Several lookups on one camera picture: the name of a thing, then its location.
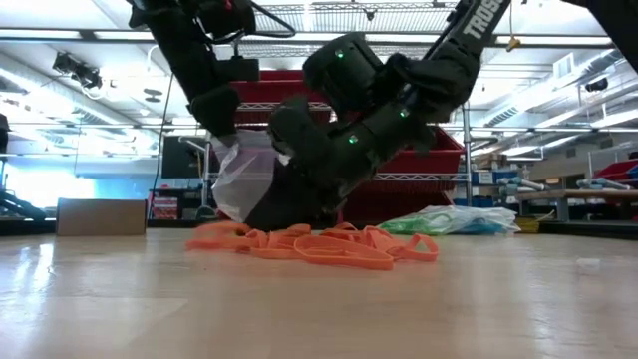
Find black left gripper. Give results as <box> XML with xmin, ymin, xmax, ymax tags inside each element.
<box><xmin>144</xmin><ymin>27</ymin><xmax>260</xmax><ymax>139</ymax></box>

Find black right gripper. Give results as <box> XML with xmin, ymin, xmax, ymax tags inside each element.
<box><xmin>243</xmin><ymin>97</ymin><xmax>435</xmax><ymax>231</ymax></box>

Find orange rubber bands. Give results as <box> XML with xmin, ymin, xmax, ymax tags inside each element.
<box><xmin>184</xmin><ymin>221</ymin><xmax>440</xmax><ymax>272</ymax></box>

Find green rubber band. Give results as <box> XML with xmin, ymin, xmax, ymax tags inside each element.
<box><xmin>379</xmin><ymin>213</ymin><xmax>455</xmax><ymax>235</ymax></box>

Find blue rubber bands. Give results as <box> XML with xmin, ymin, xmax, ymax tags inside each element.
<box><xmin>456</xmin><ymin>218</ymin><xmax>509</xmax><ymax>235</ymax></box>

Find black monitor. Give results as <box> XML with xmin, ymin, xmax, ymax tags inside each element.
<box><xmin>159</xmin><ymin>134</ymin><xmax>213</xmax><ymax>180</ymax></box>

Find cart caster wheel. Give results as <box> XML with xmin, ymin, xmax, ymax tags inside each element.
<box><xmin>194</xmin><ymin>203</ymin><xmax>219</xmax><ymax>223</ymax></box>

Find red white box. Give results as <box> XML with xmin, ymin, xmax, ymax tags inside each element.
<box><xmin>151</xmin><ymin>195</ymin><xmax>179</xmax><ymax>219</ymax></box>

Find long ceiling light strip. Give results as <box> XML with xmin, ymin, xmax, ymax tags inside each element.
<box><xmin>490</xmin><ymin>34</ymin><xmax>617</xmax><ymax>47</ymax></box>
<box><xmin>93</xmin><ymin>29</ymin><xmax>156</xmax><ymax>42</ymax></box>

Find small cardboard box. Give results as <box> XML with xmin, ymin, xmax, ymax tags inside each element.
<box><xmin>56</xmin><ymin>197</ymin><xmax>149</xmax><ymax>236</ymax></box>

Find distant cardboard boxes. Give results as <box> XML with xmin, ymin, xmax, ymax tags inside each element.
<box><xmin>472</xmin><ymin>151</ymin><xmax>510</xmax><ymax>172</ymax></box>

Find person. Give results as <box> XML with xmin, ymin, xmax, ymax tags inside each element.
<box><xmin>0</xmin><ymin>113</ymin><xmax>12</xmax><ymax>155</ymax></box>

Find black slanted bar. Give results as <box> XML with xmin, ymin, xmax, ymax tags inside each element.
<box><xmin>0</xmin><ymin>190</ymin><xmax>49</xmax><ymax>221</ymax></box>

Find yellow coil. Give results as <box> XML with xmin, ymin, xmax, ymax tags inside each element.
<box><xmin>517</xmin><ymin>214</ymin><xmax>543</xmax><ymax>235</ymax></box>

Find yellow hanging plug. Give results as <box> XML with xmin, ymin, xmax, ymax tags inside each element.
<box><xmin>505</xmin><ymin>0</ymin><xmax>522</xmax><ymax>54</ymax></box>

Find wooden workbench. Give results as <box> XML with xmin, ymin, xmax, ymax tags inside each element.
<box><xmin>515</xmin><ymin>187</ymin><xmax>638</xmax><ymax>223</ymax></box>

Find red storage tray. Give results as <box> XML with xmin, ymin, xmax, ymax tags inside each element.
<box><xmin>592</xmin><ymin>159</ymin><xmax>638</xmax><ymax>182</ymax></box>

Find hanging black cable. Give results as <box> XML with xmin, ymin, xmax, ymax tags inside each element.
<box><xmin>149</xmin><ymin>74</ymin><xmax>174</xmax><ymax>215</ymax></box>

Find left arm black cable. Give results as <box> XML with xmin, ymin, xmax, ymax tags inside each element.
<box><xmin>198</xmin><ymin>0</ymin><xmax>297</xmax><ymax>46</ymax></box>

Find chrome wire shelf cart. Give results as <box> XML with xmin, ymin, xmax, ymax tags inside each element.
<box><xmin>201</xmin><ymin>0</ymin><xmax>475</xmax><ymax>223</ymax></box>

